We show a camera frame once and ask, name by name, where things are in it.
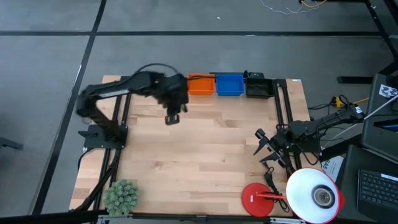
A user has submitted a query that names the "white floor cable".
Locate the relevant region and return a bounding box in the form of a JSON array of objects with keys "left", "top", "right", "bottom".
[{"left": 259, "top": 0, "right": 312, "bottom": 16}]

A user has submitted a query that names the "yellow floor cable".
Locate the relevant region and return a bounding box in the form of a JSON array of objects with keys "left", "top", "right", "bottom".
[{"left": 300, "top": 0, "right": 328, "bottom": 9}]

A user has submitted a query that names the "black stand foot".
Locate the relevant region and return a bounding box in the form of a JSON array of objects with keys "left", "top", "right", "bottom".
[
  {"left": 337, "top": 60, "right": 398, "bottom": 85},
  {"left": 0, "top": 136, "right": 24, "bottom": 151}
]

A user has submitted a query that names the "artificial green potted plant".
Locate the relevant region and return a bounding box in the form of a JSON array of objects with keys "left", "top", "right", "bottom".
[{"left": 103, "top": 179, "right": 140, "bottom": 217}]

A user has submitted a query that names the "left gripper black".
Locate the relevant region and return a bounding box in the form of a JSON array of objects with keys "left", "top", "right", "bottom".
[{"left": 154, "top": 73, "right": 190, "bottom": 126}]

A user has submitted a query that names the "yellow extension cord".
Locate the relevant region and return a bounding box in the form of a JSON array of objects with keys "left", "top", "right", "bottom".
[{"left": 330, "top": 95, "right": 370, "bottom": 109}]

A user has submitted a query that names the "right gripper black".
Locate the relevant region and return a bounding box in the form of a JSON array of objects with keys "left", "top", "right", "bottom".
[{"left": 252, "top": 123, "right": 299, "bottom": 166}]

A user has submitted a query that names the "black lamp cable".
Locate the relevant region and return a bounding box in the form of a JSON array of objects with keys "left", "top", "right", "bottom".
[{"left": 262, "top": 166, "right": 290, "bottom": 214}]

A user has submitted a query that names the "black aluminium table frame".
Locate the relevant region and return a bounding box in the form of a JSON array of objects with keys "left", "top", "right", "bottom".
[{"left": 70, "top": 72, "right": 308, "bottom": 224}]

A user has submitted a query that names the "white rod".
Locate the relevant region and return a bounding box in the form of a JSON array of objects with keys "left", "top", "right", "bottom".
[{"left": 322, "top": 95, "right": 398, "bottom": 147}]

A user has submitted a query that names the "black laptop keyboard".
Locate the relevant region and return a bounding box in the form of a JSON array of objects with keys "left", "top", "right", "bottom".
[{"left": 356, "top": 169, "right": 398, "bottom": 223}]

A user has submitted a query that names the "blue plastic basket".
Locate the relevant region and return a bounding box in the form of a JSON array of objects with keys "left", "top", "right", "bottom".
[{"left": 216, "top": 74, "right": 246, "bottom": 97}]

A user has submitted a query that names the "white patterned tag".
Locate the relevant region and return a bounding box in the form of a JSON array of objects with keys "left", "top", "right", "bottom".
[{"left": 378, "top": 83, "right": 398, "bottom": 99}]

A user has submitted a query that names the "orange plastic basket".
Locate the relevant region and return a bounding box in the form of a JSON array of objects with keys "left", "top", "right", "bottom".
[{"left": 187, "top": 73, "right": 216, "bottom": 96}]

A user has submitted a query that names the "red desk lamp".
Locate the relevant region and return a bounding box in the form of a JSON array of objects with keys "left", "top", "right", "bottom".
[{"left": 241, "top": 167, "right": 345, "bottom": 224}]

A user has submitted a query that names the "white paper sheet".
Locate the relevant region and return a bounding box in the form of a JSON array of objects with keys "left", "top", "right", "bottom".
[{"left": 320, "top": 154, "right": 345, "bottom": 183}]

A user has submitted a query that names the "black plastic basket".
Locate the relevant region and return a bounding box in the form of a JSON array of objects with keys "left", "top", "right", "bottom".
[{"left": 244, "top": 77, "right": 275, "bottom": 100}]

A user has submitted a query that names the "black frame beam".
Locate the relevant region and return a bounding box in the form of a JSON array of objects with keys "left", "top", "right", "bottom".
[{"left": 363, "top": 0, "right": 398, "bottom": 60}]

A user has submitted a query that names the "black box green light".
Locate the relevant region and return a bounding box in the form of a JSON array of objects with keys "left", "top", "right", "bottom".
[{"left": 245, "top": 70, "right": 266, "bottom": 80}]

